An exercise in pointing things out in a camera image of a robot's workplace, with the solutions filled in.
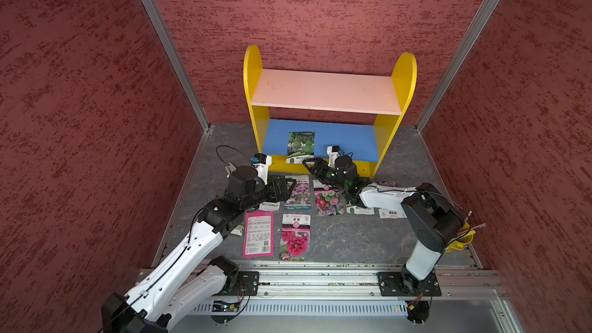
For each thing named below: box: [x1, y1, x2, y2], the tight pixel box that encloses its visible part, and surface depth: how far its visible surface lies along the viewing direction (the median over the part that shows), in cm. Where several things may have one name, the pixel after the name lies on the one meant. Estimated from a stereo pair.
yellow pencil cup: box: [444, 222, 476, 253], surface depth 76 cm
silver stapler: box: [229, 224, 245, 237], surface depth 85 cm
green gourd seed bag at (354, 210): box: [346, 205, 375, 216], surface depth 92 cm
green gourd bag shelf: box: [285, 131, 316, 165], surface depth 96 cm
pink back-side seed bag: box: [242, 211, 274, 258], surface depth 86 cm
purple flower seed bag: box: [283, 174, 313, 212], surface depth 96 cm
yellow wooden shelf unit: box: [243, 45, 418, 178], surface depth 79 cm
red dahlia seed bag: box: [280, 213, 311, 262], surface depth 86 cm
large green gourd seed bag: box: [266, 174, 289, 203], surface depth 65 cm
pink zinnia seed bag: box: [312, 178, 347, 217], surface depth 94 cm
